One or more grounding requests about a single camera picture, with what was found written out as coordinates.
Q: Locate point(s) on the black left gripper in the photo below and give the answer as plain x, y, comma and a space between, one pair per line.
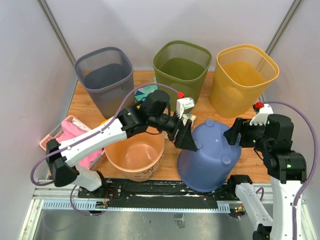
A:
183, 138

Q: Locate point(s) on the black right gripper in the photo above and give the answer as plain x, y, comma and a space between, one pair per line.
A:
231, 133

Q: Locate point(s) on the blue plastic bucket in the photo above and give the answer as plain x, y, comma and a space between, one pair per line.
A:
206, 169

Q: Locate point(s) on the peach capybara plastic bucket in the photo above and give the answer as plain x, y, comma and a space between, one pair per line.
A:
139, 156

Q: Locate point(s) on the green slatted waste basket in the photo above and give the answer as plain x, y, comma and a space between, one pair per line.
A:
182, 66

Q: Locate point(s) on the grey slatted waste basket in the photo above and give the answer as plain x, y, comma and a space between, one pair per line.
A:
107, 76

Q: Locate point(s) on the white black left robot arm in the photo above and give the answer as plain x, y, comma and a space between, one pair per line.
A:
63, 157

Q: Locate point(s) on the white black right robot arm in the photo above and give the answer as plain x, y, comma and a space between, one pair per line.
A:
286, 168

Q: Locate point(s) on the white cartoon print cloth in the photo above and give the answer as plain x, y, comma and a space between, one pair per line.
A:
185, 118

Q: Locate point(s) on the teal white patterned cloth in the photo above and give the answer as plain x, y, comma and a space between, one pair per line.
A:
142, 93

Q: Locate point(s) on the yellow slatted waste basket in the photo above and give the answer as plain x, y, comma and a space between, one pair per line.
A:
242, 73

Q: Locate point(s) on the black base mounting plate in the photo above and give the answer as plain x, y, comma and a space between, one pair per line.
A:
160, 195

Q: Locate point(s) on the pink cloth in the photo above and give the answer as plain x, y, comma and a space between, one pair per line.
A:
70, 131

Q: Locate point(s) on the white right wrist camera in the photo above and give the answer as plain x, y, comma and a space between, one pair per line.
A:
263, 110

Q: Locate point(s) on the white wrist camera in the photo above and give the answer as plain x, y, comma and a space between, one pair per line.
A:
263, 110
183, 104

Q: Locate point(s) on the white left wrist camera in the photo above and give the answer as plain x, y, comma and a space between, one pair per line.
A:
183, 104

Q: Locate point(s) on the aluminium frame rail right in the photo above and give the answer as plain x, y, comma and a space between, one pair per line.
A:
281, 30

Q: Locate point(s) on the aluminium frame rail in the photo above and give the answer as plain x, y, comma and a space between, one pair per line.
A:
281, 30
44, 6

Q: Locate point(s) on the aluminium frame rail left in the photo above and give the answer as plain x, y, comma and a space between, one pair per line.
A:
44, 6

